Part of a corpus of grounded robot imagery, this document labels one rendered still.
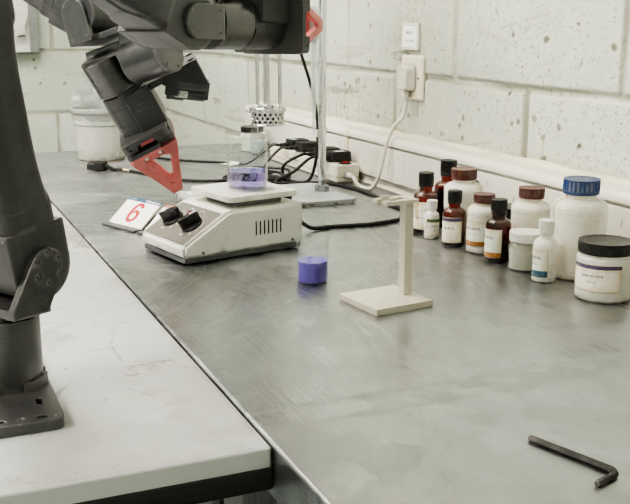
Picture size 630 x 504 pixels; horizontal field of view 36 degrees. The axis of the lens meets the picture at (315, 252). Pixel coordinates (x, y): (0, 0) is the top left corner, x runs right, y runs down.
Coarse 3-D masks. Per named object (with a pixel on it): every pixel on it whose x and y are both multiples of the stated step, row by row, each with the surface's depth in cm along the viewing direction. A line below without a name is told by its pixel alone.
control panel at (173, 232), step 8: (184, 208) 142; (192, 208) 140; (200, 208) 139; (208, 216) 136; (216, 216) 135; (152, 224) 142; (160, 224) 141; (176, 224) 138; (208, 224) 134; (152, 232) 139; (160, 232) 138; (168, 232) 137; (176, 232) 136; (184, 232) 135; (192, 232) 134; (176, 240) 134; (184, 240) 133
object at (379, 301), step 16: (400, 208) 114; (400, 224) 115; (400, 240) 115; (400, 256) 115; (400, 272) 116; (384, 288) 119; (400, 288) 116; (352, 304) 114; (368, 304) 112; (384, 304) 112; (400, 304) 112; (416, 304) 113; (432, 304) 114
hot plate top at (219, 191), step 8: (208, 184) 146; (216, 184) 146; (224, 184) 146; (272, 184) 146; (192, 192) 143; (200, 192) 141; (208, 192) 140; (216, 192) 139; (224, 192) 139; (232, 192) 139; (240, 192) 139; (248, 192) 139; (256, 192) 139; (264, 192) 139; (272, 192) 139; (280, 192) 140; (288, 192) 141; (296, 192) 142; (224, 200) 136; (232, 200) 135; (240, 200) 136; (248, 200) 137
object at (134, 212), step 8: (128, 200) 162; (128, 208) 160; (136, 208) 159; (144, 208) 158; (152, 208) 157; (120, 216) 160; (128, 216) 158; (136, 216) 157; (144, 216) 156; (136, 224) 156
